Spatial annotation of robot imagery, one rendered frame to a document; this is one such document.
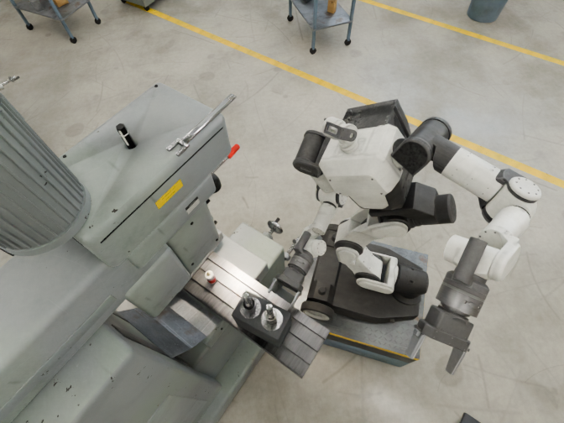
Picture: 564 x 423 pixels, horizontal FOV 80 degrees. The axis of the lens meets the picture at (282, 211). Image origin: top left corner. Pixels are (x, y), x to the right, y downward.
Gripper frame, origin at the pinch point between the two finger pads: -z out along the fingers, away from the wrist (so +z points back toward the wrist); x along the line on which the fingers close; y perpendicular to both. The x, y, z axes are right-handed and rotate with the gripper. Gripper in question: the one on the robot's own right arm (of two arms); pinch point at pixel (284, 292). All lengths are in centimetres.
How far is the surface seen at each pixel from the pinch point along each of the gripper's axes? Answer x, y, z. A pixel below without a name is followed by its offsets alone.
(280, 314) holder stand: 2.1, 7.2, -6.6
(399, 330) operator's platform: 58, 80, 35
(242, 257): -35, 35, 15
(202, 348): -29, 47, -33
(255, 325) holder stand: -4.7, 8.5, -15.1
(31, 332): -34, -56, -50
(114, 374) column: -22, -35, -50
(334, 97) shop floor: -80, 120, 246
